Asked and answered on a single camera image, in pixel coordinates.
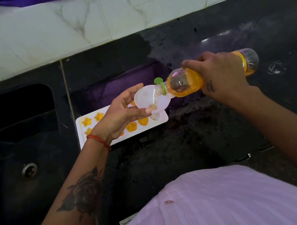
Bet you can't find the person's left hand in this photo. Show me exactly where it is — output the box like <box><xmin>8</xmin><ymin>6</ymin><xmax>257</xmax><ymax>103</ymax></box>
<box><xmin>87</xmin><ymin>82</ymin><xmax>157</xmax><ymax>147</ymax></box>

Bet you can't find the person's right hand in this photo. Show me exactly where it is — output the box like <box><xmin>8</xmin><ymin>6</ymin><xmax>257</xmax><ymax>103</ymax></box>
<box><xmin>180</xmin><ymin>45</ymin><xmax>253</xmax><ymax>110</ymax></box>

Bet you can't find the white plastic funnel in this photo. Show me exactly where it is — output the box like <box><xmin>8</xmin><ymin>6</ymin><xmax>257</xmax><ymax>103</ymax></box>
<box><xmin>132</xmin><ymin>81</ymin><xmax>173</xmax><ymax>117</ymax></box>

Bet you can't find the clear orange juice bottle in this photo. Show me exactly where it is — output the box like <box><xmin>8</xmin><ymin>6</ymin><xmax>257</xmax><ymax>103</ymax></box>
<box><xmin>151</xmin><ymin>46</ymin><xmax>264</xmax><ymax>102</ymax></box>

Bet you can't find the person's right forearm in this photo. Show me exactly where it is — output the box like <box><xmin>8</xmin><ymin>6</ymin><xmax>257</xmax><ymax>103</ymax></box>
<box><xmin>225</xmin><ymin>79</ymin><xmax>297</xmax><ymax>225</ymax></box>

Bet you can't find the person's left forearm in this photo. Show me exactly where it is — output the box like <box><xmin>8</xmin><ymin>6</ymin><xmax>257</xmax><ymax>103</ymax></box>
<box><xmin>0</xmin><ymin>133</ymin><xmax>126</xmax><ymax>225</ymax></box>

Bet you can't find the white ice cube tray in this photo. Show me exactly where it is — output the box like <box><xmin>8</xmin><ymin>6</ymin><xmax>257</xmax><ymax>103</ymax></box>
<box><xmin>73</xmin><ymin>95</ymin><xmax>172</xmax><ymax>151</ymax></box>

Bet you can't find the pink striped shirt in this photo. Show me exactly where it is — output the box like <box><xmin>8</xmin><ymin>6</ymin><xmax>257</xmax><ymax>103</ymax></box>
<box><xmin>59</xmin><ymin>152</ymin><xmax>297</xmax><ymax>225</ymax></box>

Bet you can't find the metal sink drain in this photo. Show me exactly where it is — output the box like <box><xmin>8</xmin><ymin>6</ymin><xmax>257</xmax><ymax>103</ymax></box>
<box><xmin>20</xmin><ymin>162</ymin><xmax>39</xmax><ymax>178</ymax></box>

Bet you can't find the black sink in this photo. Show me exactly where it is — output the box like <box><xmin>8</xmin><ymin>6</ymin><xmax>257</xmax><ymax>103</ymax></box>
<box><xmin>0</xmin><ymin>77</ymin><xmax>92</xmax><ymax>225</ymax></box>

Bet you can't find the red thread bracelet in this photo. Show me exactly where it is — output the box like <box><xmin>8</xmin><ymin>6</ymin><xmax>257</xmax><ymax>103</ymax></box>
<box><xmin>86</xmin><ymin>131</ymin><xmax>113</xmax><ymax>155</ymax></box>

